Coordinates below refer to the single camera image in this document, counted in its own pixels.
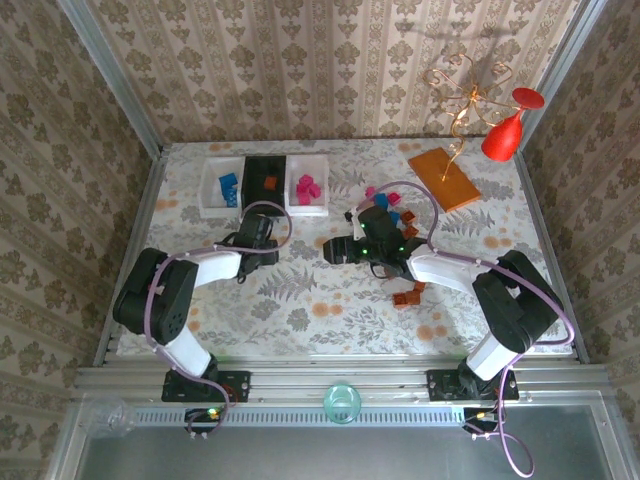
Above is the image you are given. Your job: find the black rectangular container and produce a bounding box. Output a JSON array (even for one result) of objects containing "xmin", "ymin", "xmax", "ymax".
[{"xmin": 242, "ymin": 154, "xmax": 290, "ymax": 215}]

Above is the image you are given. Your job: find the white rectangular container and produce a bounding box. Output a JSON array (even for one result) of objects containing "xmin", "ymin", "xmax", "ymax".
[
  {"xmin": 285, "ymin": 153, "xmax": 331, "ymax": 217},
  {"xmin": 198, "ymin": 157, "xmax": 246, "ymax": 219}
]

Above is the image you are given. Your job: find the floral patterned table cover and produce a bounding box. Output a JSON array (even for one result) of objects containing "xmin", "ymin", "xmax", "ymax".
[{"xmin": 115, "ymin": 139, "xmax": 576, "ymax": 359}]

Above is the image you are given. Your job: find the green glass cup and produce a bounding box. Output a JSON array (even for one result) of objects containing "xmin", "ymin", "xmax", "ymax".
[{"xmin": 322, "ymin": 382, "xmax": 362, "ymax": 426}]

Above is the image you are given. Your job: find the red wine glass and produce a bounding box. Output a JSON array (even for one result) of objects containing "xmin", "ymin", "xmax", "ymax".
[{"xmin": 480, "ymin": 87, "xmax": 546, "ymax": 162}]

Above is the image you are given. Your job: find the small black controller board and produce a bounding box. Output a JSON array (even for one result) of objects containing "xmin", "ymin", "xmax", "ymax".
[
  {"xmin": 184, "ymin": 407, "xmax": 224, "ymax": 427},
  {"xmin": 462, "ymin": 407, "xmax": 501, "ymax": 435}
]

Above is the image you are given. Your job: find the grey sheet metal panel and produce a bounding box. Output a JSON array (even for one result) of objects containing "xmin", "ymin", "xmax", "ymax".
[{"xmin": 74, "ymin": 424, "xmax": 609, "ymax": 480}]

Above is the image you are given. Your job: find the clear plastic cup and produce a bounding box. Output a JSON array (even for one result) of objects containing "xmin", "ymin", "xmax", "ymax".
[{"xmin": 82, "ymin": 397, "xmax": 136, "ymax": 439}]

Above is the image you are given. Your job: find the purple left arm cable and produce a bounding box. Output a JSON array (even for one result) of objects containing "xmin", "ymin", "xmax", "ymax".
[{"xmin": 142, "ymin": 200, "xmax": 294, "ymax": 441}]

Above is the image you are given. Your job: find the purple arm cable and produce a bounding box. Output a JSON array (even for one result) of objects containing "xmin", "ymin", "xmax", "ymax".
[
  {"xmin": 142, "ymin": 200, "xmax": 294, "ymax": 441},
  {"xmin": 357, "ymin": 180, "xmax": 576, "ymax": 479}
]

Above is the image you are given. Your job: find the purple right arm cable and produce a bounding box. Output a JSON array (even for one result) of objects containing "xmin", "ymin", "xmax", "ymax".
[{"xmin": 357, "ymin": 180, "xmax": 576, "ymax": 479}]

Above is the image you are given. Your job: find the gold wire stand orange base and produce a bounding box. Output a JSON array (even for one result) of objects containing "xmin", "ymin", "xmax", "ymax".
[{"xmin": 407, "ymin": 52, "xmax": 516, "ymax": 212}]

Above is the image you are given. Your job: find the wide aluminium mounting rail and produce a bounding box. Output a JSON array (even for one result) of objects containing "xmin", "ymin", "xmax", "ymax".
[{"xmin": 73, "ymin": 354, "xmax": 609, "ymax": 405}]

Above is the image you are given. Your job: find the aluminium side rail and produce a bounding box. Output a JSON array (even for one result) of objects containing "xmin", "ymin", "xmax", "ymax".
[{"xmin": 93, "ymin": 147, "xmax": 169, "ymax": 369}]

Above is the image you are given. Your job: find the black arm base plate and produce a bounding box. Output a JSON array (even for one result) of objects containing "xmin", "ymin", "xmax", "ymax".
[
  {"xmin": 161, "ymin": 367, "xmax": 252, "ymax": 404},
  {"xmin": 426, "ymin": 368, "xmax": 520, "ymax": 402}
]

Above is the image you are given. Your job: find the grey slotted cable duct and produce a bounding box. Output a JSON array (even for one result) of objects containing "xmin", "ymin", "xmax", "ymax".
[{"xmin": 132, "ymin": 405, "xmax": 469, "ymax": 427}]

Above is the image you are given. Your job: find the aluminium frame post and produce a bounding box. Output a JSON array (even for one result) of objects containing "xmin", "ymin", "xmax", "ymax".
[
  {"xmin": 55, "ymin": 0, "xmax": 165, "ymax": 160},
  {"xmin": 514, "ymin": 0, "xmax": 610, "ymax": 159}
]

